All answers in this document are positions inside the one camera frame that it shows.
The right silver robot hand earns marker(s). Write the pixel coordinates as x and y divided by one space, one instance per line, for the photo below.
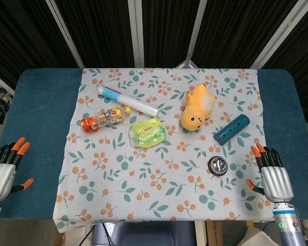
276 179

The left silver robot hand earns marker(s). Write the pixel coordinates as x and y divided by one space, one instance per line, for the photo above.
1 174

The robot base body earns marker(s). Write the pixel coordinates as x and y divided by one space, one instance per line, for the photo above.
143 233

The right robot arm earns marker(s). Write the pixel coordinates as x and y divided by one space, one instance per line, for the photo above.
287 225

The teal table pad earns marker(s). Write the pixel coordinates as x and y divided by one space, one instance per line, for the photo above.
36 133

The round black metal tin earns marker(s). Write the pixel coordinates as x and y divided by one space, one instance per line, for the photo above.
218 166

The teal cylindrical holder with holes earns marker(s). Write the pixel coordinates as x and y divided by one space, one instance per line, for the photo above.
230 130

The yellow plush chick toy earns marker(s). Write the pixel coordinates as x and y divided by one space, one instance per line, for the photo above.
198 107

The floral tablecloth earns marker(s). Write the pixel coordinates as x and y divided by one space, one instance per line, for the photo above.
164 143

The plastic drink bottle yellow cap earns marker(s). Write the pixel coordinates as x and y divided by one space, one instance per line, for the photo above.
105 119

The green snack packet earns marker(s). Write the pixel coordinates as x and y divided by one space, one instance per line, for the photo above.
147 132

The white roll tube blue band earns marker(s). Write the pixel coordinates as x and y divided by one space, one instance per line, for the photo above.
128 101

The white folding screen frame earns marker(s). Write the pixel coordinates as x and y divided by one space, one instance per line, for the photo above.
138 33

